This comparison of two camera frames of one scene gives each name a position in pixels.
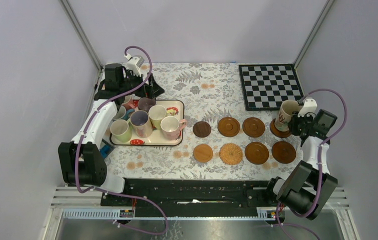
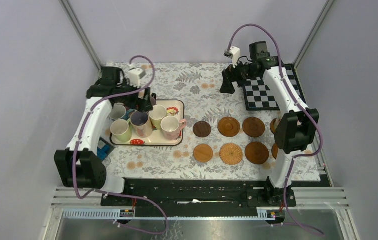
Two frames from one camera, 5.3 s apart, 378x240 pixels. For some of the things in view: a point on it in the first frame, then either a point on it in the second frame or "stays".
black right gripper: [295, 119] to [230, 75]
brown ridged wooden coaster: [256, 153] stays
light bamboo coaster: [203, 153] stays
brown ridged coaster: [228, 126] stays
